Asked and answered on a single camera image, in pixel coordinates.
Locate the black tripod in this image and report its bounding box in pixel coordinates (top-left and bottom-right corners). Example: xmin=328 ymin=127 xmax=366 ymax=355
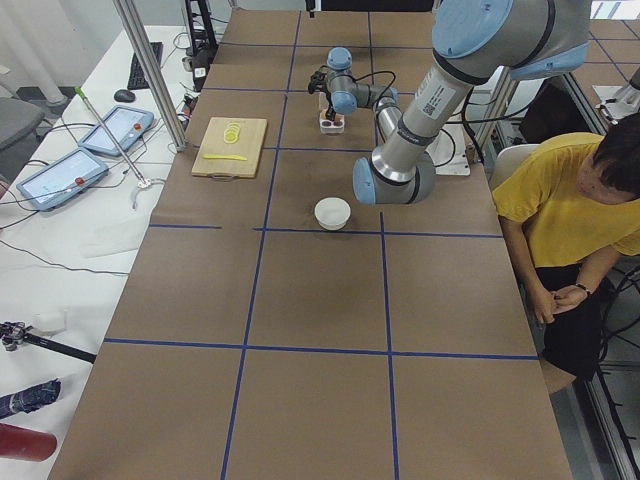
xmin=1 ymin=322 xmax=97 ymax=364

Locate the black keyboard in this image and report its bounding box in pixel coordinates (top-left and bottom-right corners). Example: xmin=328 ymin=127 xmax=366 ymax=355
xmin=127 ymin=41 xmax=165 ymax=92

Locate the lemon slice leftmost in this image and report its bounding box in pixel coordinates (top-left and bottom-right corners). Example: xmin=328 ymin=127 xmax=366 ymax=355
xmin=223 ymin=134 xmax=240 ymax=144

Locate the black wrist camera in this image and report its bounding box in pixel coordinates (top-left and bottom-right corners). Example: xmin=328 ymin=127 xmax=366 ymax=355
xmin=307 ymin=70 xmax=327 ymax=95

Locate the black computer mouse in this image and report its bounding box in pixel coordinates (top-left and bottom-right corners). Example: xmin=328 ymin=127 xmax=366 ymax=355
xmin=113 ymin=89 xmax=136 ymax=103

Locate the white bowl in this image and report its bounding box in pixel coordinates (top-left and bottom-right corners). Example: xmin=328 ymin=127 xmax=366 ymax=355
xmin=314 ymin=197 xmax=351 ymax=231

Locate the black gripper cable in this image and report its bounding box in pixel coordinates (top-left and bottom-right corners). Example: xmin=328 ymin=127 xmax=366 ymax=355
xmin=349 ymin=69 xmax=401 ymax=99

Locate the wooden cutting board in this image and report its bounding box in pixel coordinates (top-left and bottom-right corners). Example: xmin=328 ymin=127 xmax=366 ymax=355
xmin=191 ymin=117 xmax=268 ymax=179

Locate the clear plastic egg box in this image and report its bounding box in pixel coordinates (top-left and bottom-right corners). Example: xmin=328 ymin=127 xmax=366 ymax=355
xmin=318 ymin=93 xmax=345 ymax=135

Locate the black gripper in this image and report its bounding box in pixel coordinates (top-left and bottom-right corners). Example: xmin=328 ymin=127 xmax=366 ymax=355
xmin=323 ymin=95 xmax=336 ymax=115

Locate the teach pendant far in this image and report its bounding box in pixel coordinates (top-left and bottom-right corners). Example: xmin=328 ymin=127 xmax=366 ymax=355
xmin=78 ymin=105 xmax=154 ymax=157

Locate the red bottle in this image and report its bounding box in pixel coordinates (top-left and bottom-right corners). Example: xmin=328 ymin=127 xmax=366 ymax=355
xmin=0 ymin=424 xmax=58 ymax=462

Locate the person in yellow shirt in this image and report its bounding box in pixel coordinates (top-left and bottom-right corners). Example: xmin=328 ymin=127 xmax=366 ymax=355
xmin=492 ymin=114 xmax=639 ymax=393

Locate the aluminium frame post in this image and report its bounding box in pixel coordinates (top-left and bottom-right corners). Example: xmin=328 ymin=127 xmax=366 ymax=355
xmin=113 ymin=0 xmax=187 ymax=152

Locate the teach pendant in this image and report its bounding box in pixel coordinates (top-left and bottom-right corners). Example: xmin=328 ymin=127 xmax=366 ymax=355
xmin=17 ymin=147 xmax=109 ymax=211
xmin=78 ymin=105 xmax=154 ymax=157

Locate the folded dark umbrella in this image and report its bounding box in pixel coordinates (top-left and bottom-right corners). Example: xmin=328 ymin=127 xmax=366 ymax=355
xmin=0 ymin=379 xmax=61 ymax=419

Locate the teach pendant near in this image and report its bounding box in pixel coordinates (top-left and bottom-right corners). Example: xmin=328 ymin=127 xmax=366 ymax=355
xmin=17 ymin=147 xmax=109 ymax=211

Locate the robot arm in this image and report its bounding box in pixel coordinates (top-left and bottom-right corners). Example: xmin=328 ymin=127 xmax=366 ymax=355
xmin=352 ymin=1 xmax=591 ymax=205
xmin=315 ymin=47 xmax=400 ymax=142

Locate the yellow plastic knife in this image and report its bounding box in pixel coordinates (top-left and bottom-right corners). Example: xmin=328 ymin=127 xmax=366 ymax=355
xmin=201 ymin=154 xmax=248 ymax=161

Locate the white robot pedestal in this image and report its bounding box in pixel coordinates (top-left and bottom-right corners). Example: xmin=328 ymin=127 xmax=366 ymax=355
xmin=428 ymin=125 xmax=471 ymax=176

